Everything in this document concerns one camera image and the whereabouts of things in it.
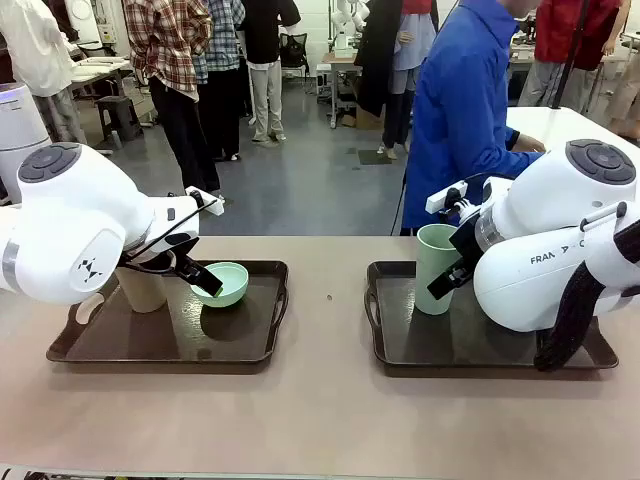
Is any person's right forearm blue sleeve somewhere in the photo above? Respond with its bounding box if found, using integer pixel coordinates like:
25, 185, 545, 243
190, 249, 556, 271
492, 124, 524, 151

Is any person in red jacket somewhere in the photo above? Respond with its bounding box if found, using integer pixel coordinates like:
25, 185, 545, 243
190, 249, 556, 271
529, 0, 631, 109

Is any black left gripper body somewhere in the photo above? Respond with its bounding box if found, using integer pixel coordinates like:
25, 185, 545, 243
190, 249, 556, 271
124, 232, 201, 276

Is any green floor mat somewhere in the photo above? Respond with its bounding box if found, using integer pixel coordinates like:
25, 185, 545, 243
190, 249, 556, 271
357, 148, 396, 166

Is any thin black pole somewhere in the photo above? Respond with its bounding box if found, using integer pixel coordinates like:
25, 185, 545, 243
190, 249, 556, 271
549, 0, 591, 110

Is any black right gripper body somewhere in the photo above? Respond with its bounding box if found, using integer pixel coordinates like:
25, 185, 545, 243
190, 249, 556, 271
448, 219, 485, 274

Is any cardboard box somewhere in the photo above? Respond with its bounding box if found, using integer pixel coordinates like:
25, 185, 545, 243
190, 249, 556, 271
355, 107, 386, 131

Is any person in white shirt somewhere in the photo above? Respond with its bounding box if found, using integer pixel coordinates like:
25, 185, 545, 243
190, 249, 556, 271
0, 0, 89, 146

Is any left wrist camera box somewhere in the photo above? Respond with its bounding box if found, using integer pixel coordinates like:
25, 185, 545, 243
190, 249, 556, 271
184, 187, 225, 217

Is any person in blue checked shirt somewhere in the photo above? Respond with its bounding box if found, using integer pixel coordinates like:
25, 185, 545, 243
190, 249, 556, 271
197, 0, 246, 161

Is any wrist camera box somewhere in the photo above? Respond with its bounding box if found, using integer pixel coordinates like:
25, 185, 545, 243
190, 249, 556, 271
426, 181, 474, 217
184, 187, 225, 217

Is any dark brown plastic tray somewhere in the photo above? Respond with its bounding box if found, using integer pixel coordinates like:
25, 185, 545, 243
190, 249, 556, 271
363, 259, 620, 379
45, 259, 290, 375

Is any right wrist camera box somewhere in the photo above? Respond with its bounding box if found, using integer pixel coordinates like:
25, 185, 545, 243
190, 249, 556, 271
426, 181, 474, 217

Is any tall beige cup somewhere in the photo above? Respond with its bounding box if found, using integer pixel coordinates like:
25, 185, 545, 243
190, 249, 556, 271
115, 252, 174, 315

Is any background work table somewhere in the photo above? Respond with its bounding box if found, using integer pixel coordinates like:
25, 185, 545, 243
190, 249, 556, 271
319, 49, 361, 126

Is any light green bowl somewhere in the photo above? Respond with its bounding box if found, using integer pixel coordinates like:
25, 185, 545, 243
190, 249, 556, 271
191, 262, 250, 308

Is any black office chair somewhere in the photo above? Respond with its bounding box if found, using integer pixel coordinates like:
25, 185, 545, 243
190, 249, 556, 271
279, 32, 309, 71

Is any person in red plaid shirt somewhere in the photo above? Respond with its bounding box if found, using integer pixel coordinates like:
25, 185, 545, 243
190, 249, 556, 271
122, 0, 224, 196

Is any tall light green cup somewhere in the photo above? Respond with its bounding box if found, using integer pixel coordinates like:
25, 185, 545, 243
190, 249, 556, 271
416, 223, 464, 316

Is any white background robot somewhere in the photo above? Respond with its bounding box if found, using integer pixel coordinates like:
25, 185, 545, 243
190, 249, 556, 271
329, 0, 371, 51

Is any figure in black top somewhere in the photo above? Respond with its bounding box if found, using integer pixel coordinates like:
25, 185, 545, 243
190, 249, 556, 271
237, 0, 301, 144

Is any black plastic stool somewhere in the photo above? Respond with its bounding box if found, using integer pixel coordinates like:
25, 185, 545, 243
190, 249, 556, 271
95, 94, 144, 144

